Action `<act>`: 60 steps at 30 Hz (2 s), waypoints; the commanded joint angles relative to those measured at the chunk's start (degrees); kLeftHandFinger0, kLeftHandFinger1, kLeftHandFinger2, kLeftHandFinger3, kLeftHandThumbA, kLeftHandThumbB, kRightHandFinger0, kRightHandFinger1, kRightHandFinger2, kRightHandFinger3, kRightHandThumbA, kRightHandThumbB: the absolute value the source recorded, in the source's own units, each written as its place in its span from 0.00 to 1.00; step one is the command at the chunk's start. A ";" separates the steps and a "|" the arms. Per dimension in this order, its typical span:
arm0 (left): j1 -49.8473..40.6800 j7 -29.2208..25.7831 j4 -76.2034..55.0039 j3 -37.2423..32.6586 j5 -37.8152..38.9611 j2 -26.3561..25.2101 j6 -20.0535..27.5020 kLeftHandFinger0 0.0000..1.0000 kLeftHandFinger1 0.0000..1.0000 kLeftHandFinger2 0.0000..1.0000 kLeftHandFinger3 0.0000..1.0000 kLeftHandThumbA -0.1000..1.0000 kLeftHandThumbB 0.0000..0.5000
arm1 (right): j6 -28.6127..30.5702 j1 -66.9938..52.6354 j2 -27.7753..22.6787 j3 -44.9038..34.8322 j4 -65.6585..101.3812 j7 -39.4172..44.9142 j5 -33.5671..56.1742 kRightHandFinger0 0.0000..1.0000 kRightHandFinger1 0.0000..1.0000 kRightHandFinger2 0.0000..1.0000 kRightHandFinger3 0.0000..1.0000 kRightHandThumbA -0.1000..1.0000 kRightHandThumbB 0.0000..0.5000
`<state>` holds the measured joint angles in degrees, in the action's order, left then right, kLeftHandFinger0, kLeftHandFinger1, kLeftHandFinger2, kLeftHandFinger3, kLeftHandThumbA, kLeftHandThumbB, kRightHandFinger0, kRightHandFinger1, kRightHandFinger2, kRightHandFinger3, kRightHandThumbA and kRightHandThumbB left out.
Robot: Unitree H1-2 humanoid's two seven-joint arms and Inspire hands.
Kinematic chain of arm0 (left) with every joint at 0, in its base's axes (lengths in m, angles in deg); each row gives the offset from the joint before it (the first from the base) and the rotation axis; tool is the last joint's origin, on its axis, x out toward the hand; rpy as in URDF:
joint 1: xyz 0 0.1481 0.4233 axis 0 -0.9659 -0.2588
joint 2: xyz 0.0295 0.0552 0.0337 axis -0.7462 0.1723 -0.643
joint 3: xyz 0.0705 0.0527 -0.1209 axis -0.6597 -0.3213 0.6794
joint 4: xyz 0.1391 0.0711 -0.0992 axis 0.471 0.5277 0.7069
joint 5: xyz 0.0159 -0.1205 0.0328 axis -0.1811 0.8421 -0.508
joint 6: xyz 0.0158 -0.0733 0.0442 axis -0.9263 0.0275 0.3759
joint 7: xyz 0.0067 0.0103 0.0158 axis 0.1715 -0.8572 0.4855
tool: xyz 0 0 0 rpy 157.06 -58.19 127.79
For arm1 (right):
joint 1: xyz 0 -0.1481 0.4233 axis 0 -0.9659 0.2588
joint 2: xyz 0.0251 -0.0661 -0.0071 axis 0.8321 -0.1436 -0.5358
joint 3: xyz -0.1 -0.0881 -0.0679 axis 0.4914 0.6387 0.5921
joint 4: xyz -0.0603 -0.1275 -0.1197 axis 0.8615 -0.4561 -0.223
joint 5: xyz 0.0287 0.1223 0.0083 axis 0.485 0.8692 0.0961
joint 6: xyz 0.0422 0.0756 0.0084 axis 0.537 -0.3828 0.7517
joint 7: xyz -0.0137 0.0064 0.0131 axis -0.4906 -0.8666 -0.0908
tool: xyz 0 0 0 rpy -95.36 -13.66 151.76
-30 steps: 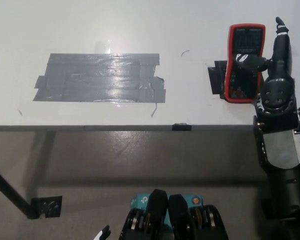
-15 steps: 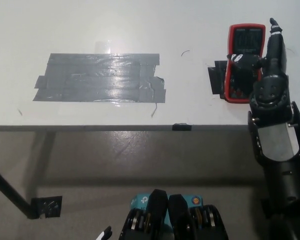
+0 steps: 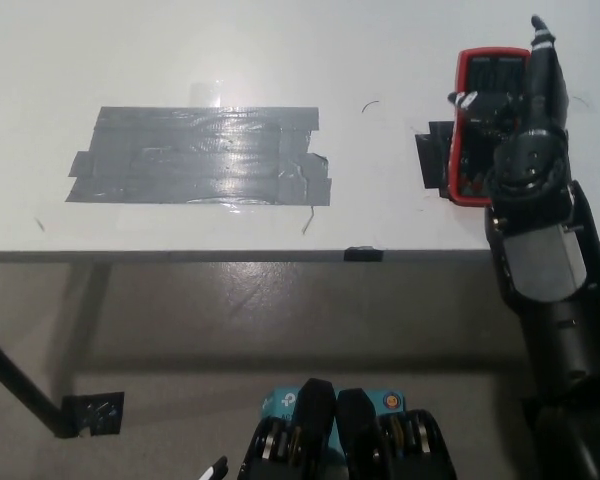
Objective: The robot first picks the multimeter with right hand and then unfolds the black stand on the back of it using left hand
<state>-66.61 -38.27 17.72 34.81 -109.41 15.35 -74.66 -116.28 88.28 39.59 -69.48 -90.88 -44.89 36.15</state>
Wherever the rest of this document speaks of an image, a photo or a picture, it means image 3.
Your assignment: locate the white and black left hand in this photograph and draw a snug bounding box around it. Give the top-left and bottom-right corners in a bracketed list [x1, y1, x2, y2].
[192, 455, 230, 480]

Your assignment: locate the black right hand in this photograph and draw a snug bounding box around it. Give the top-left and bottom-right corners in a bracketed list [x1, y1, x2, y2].
[447, 14, 574, 146]

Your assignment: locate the red digital multimeter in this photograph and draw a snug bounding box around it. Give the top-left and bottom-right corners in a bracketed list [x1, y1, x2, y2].
[448, 48, 532, 207]

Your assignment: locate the black and teal robot torso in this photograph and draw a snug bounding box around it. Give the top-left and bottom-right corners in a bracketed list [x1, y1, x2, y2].
[237, 378, 456, 480]

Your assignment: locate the black table leg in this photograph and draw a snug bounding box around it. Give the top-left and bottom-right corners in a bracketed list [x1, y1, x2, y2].
[0, 324, 76, 440]

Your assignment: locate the small black tape piece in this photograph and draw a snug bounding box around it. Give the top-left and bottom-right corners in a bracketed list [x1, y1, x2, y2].
[343, 244, 384, 264]

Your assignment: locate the grey duct tape patch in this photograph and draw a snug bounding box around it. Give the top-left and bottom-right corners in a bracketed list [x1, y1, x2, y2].
[63, 105, 333, 206]

